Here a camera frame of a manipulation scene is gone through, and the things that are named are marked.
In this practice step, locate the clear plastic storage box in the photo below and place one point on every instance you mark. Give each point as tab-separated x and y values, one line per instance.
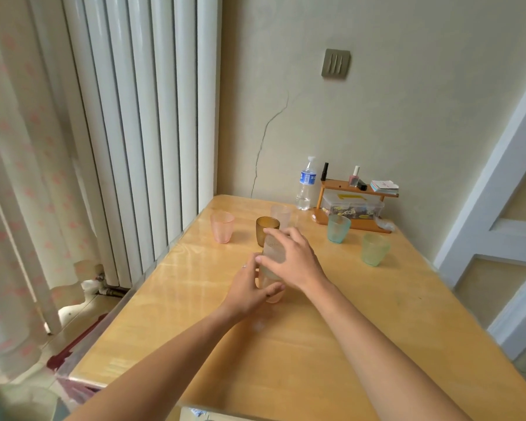
353	206

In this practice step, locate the person's left hand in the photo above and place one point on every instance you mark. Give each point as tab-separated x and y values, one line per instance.
244	298

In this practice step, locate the person's right thumb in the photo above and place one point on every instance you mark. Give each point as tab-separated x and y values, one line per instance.
268	260

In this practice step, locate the person's right hand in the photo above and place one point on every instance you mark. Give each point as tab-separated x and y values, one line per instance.
299	263

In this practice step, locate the frosted white plastic cup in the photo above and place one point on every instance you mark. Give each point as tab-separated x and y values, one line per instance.
273	252

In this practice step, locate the clear water bottle blue label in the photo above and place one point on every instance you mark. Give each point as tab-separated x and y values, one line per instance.
306	186

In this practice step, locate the green plastic cup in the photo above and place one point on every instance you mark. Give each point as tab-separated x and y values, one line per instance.
374	250

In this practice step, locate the grey wall switch plate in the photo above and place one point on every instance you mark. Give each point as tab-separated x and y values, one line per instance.
335	63

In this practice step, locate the pink nail polish bottle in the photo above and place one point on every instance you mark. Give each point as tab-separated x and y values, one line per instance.
354	177

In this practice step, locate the person's left thumb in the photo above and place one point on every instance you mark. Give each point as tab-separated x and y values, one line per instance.
274	290

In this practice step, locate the white door frame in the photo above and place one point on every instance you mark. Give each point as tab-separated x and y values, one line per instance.
493	206

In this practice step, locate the small wooden desk shelf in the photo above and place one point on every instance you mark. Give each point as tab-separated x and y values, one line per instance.
333	184

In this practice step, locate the person's right middle finger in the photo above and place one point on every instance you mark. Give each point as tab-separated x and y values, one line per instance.
299	236

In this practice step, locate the dark red floor item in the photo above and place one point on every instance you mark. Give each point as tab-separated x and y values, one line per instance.
74	348

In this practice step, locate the small black cosmetic item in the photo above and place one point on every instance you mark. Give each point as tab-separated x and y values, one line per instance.
362	186

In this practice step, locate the radiator pipe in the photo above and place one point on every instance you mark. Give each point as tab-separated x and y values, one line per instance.
110	291

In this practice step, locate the sheer pink patterned curtain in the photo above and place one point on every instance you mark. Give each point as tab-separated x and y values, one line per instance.
22	179

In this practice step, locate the black cosmetic tube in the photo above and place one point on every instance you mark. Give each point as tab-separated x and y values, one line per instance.
324	171

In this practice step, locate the stack of paper cards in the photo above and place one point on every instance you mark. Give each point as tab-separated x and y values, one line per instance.
384	187

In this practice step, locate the person's right forearm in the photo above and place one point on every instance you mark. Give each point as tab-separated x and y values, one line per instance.
377	359

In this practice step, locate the person's left forearm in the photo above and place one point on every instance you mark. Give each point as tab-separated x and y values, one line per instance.
158	372

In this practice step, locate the teal plastic cup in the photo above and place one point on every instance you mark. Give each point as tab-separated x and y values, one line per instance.
338	230

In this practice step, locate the clear plastic cup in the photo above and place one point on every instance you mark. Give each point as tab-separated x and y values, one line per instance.
267	280
282	214

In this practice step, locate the crumpled clear plastic wrap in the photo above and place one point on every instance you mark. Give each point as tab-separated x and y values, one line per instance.
385	224

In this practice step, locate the pink plastic cup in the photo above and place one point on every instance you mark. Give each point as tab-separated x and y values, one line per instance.
222	227

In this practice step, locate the amber plastic cup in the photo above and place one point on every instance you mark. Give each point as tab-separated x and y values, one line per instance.
265	227

